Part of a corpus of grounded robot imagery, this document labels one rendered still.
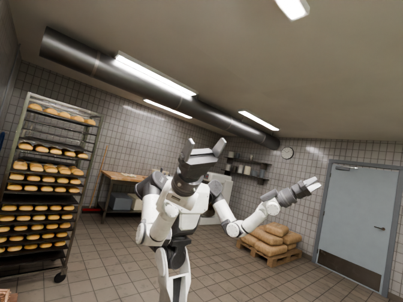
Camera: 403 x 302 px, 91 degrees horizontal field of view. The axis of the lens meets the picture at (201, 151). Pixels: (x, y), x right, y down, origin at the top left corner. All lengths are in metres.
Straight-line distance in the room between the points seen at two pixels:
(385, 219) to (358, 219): 0.37
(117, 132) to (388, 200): 5.40
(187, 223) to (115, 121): 4.01
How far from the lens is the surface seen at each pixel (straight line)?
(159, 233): 0.79
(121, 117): 4.95
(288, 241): 4.54
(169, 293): 1.23
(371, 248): 4.83
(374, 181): 4.79
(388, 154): 4.87
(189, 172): 0.56
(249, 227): 1.21
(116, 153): 4.93
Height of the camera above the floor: 1.48
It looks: 4 degrees up
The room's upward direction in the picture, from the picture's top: 12 degrees clockwise
